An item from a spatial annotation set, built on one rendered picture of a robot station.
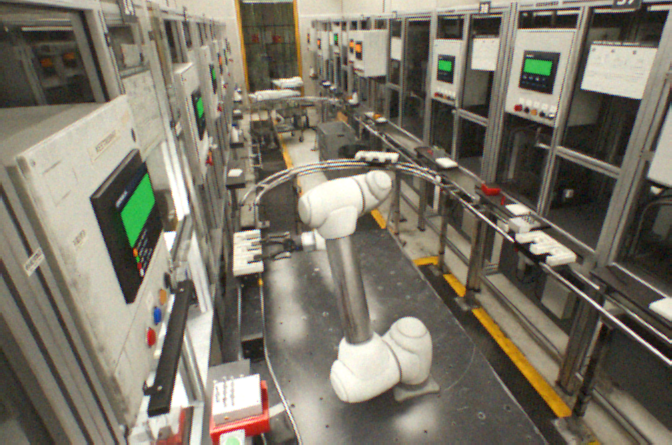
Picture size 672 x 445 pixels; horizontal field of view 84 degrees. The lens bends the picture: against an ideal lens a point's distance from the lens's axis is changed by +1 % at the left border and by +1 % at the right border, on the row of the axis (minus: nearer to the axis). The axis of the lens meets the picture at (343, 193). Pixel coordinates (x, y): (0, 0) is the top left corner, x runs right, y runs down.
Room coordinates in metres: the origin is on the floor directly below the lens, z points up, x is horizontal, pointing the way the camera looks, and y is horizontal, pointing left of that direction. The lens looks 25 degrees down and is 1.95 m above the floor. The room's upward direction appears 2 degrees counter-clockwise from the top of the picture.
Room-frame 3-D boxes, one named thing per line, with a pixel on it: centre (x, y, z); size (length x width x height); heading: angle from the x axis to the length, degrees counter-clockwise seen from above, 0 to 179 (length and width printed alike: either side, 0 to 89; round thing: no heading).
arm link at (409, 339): (1.01, -0.22, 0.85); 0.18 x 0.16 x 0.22; 119
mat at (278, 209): (5.65, 1.13, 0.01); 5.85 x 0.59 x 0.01; 13
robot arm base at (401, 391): (1.03, -0.23, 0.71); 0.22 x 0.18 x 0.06; 13
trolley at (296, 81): (7.95, 1.05, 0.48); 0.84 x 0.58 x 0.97; 21
